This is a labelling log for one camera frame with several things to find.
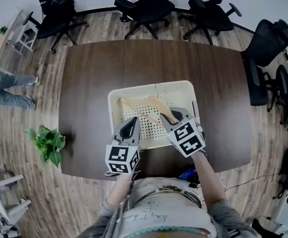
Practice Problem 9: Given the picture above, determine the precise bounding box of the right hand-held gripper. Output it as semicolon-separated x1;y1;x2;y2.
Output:
159;107;208;158

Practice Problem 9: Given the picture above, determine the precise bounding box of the person's left forearm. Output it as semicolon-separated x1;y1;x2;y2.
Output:
104;174;135;213

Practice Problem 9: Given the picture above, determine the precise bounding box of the black mesh office chair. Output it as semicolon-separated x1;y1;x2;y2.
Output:
242;19;288;106

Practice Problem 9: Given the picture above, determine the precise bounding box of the green potted plant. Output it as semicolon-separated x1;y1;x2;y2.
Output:
24;124;67;169

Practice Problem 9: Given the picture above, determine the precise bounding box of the person's right forearm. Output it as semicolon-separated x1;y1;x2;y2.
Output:
191;154;228;209

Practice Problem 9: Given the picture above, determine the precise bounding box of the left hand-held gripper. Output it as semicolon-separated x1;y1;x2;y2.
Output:
105;116;142;177

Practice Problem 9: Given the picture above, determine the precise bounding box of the wooden clothes hanger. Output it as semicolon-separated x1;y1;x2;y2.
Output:
119;83;178;127

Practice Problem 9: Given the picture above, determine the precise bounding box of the person's grey white clothing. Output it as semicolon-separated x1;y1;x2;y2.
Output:
76;177;259;238

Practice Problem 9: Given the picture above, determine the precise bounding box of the white stool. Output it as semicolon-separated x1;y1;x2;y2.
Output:
8;23;39;56

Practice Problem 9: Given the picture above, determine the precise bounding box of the light wooden desk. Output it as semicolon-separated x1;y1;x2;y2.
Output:
0;8;25;59

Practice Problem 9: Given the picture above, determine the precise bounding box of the cream plastic basket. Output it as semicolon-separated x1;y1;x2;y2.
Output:
107;80;199;150

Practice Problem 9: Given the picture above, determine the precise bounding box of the black device blue screen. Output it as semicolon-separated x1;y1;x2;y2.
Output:
178;168;198;180

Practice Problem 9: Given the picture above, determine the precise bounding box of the black floor cable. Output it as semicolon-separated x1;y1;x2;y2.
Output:
224;174;281;192

